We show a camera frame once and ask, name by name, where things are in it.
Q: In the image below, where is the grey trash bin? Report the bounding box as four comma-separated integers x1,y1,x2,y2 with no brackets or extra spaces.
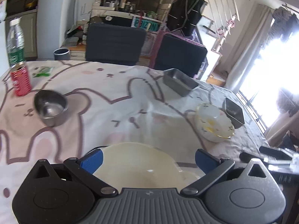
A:
53,48,70,61

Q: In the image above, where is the clear plastic water bottle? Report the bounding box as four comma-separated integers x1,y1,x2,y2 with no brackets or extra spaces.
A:
6,18,25,67

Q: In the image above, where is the cream ceramic plate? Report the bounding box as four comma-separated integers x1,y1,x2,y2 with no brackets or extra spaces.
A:
93,143,200,192

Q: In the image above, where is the round steel bowl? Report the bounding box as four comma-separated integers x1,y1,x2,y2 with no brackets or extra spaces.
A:
33,90,68,127

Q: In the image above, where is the red soda can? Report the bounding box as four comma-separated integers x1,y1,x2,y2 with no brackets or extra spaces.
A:
10,61,31,97

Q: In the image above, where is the large rectangular steel tray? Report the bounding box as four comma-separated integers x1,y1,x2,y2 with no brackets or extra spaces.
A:
163,68,199,97

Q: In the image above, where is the green snack packet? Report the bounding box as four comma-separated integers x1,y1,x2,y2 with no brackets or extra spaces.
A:
33,66,55,77

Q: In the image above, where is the dark chair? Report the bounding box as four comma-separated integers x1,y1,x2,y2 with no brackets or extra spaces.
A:
153,33,207,78
85,23,147,66

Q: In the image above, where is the kitchen shelf with bottles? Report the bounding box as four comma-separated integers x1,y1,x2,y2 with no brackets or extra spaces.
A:
91,0,169,19

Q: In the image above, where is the right dark chair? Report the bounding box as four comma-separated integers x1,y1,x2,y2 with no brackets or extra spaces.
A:
153,33,207,78

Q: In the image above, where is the small rectangular steel tray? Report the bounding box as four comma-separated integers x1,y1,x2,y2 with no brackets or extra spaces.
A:
223,98,245,129

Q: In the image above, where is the beige curtain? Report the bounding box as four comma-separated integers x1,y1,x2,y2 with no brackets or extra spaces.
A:
224,4,273,93

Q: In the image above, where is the yellow rimmed floral bowl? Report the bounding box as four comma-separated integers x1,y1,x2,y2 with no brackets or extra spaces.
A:
195,103,235,143

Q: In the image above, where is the black vest on hanger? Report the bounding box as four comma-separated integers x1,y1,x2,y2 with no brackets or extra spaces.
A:
167,0,207,37

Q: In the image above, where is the purple box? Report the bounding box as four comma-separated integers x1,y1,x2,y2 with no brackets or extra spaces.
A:
149,31,168,68

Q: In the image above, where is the green poizon sign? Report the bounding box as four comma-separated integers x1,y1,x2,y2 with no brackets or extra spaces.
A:
131,18,161,32

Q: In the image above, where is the left dark chair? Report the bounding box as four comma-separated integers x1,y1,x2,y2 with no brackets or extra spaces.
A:
85,23,147,66

